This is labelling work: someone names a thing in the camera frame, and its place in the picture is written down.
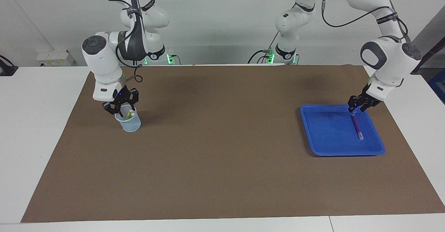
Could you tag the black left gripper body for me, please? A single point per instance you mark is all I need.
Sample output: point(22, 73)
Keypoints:
point(366, 96)

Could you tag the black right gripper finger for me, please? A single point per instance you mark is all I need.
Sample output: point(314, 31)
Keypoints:
point(134, 104)
point(113, 107)

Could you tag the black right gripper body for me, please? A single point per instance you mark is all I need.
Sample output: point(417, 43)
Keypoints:
point(125, 96)

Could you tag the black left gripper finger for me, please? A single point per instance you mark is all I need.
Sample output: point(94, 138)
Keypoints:
point(354, 101)
point(365, 106)

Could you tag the yellow pen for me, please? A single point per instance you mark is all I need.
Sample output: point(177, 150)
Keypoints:
point(132, 114)

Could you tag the purple pen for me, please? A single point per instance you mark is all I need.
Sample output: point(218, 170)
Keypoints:
point(357, 126)

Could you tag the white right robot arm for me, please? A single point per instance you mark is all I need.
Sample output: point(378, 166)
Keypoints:
point(104, 58)

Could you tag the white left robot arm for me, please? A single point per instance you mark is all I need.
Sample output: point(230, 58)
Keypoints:
point(389, 58)

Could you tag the pale blue mesh cup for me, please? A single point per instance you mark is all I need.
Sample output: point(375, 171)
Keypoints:
point(130, 125)

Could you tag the blue plastic tray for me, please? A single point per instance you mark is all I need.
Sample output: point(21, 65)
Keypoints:
point(333, 138)

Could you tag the blue crate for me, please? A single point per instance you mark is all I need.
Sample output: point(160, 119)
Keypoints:
point(438, 86)

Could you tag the black stand pole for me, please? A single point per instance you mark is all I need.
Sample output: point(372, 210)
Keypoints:
point(429, 54)

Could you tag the white power box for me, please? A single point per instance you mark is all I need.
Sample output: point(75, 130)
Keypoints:
point(55, 58)

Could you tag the brown table mat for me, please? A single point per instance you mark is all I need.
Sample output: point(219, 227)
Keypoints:
point(222, 162)

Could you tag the black table clamp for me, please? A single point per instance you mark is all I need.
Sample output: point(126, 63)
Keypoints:
point(7, 70)

